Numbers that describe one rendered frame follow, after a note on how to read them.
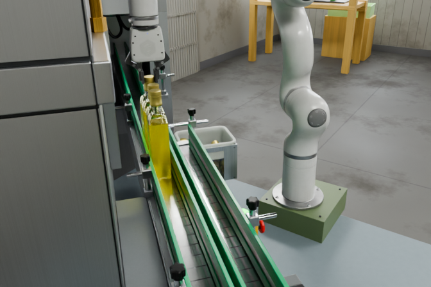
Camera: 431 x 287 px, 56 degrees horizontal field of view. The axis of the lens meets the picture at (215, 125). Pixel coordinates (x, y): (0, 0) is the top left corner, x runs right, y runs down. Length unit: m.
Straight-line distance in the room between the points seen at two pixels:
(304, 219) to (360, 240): 0.21
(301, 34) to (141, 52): 0.49
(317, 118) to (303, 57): 0.20
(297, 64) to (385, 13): 6.65
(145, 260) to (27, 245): 0.37
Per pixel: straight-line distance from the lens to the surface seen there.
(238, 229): 1.00
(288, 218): 1.52
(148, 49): 1.23
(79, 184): 0.62
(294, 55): 1.31
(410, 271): 1.50
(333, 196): 1.60
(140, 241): 1.03
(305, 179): 1.48
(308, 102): 1.31
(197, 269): 0.94
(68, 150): 0.59
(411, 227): 3.05
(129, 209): 1.15
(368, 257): 1.50
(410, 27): 7.88
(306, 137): 1.38
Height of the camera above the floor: 1.69
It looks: 23 degrees down
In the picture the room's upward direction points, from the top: 1 degrees counter-clockwise
